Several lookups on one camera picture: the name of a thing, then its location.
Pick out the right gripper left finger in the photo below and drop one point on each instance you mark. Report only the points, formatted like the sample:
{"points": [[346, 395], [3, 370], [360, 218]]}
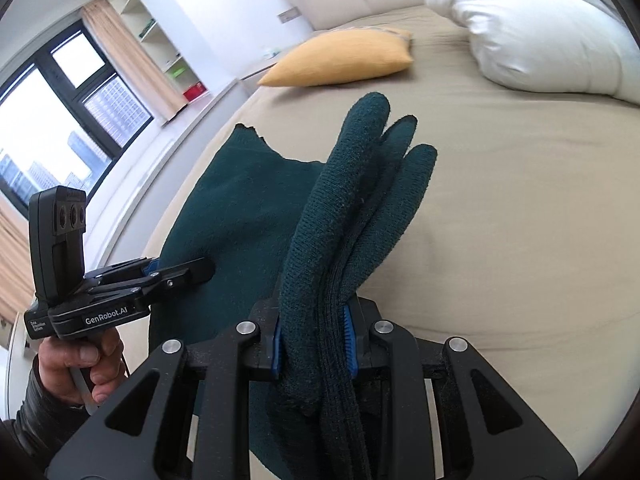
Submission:
{"points": [[183, 414]]}

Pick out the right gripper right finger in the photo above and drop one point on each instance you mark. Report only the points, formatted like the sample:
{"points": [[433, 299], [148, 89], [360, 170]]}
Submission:
{"points": [[446, 411]]}

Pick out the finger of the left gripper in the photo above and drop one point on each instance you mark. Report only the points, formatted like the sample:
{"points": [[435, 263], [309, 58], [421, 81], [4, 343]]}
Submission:
{"points": [[184, 276], [124, 271]]}

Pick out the dark green sweater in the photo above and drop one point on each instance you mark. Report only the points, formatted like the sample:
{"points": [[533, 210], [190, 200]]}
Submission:
{"points": [[309, 234]]}

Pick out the left hand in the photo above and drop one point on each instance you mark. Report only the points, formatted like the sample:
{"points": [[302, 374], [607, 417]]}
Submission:
{"points": [[103, 361]]}

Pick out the black jacket sleeve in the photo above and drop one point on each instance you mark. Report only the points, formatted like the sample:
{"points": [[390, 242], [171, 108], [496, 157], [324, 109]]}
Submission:
{"points": [[38, 431]]}

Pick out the black framed window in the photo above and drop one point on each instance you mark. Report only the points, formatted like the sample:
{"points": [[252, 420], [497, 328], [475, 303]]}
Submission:
{"points": [[67, 116]]}

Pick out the beige curtain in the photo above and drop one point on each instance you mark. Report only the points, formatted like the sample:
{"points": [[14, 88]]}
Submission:
{"points": [[132, 61]]}

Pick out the red box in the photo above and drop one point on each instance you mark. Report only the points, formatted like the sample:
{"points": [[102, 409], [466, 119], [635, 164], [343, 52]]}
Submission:
{"points": [[194, 91]]}

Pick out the beige bed sheet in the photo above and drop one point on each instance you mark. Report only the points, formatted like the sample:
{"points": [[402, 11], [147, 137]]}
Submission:
{"points": [[526, 242]]}

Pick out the green box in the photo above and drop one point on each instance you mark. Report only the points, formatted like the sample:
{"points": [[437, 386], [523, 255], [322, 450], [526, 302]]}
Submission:
{"points": [[176, 71]]}

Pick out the white nightstand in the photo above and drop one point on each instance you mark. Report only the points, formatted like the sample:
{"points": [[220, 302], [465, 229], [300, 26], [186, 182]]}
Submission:
{"points": [[249, 80]]}

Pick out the yellow pillow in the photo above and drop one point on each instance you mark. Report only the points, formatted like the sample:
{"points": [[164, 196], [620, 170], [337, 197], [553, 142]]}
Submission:
{"points": [[342, 56]]}

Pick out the white folded duvet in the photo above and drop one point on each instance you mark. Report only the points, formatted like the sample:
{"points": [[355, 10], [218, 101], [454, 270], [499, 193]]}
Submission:
{"points": [[554, 46]]}

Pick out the black camera module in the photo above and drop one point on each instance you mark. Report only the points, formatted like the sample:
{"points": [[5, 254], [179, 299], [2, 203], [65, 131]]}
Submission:
{"points": [[57, 223]]}

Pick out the white wall shelf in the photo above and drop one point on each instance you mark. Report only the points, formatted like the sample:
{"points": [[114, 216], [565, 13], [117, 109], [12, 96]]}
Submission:
{"points": [[144, 27]]}

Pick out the wall socket panel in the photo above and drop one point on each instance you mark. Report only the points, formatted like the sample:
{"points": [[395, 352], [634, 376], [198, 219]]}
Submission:
{"points": [[289, 15]]}

